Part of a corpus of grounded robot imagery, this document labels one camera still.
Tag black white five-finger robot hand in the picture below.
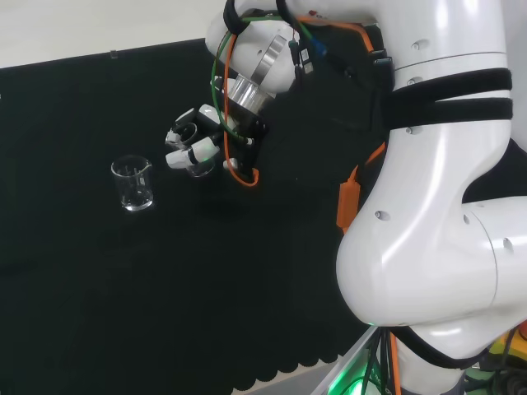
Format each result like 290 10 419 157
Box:
163 104 272 179

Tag small clear glass beaker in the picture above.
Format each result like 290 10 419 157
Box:
180 156 216 179

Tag clear glass beaker with spout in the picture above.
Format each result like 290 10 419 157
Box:
110 154 156 213

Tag black bench cloth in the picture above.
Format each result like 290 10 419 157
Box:
0 22 392 394

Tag yellow stop button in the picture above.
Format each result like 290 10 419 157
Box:
488 320 527 371

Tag black cable silver USB plug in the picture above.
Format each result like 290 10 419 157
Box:
299 47 316 76

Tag orange cable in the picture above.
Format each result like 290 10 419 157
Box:
223 14 403 395

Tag pale bench frame rail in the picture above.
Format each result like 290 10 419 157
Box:
315 324 376 395

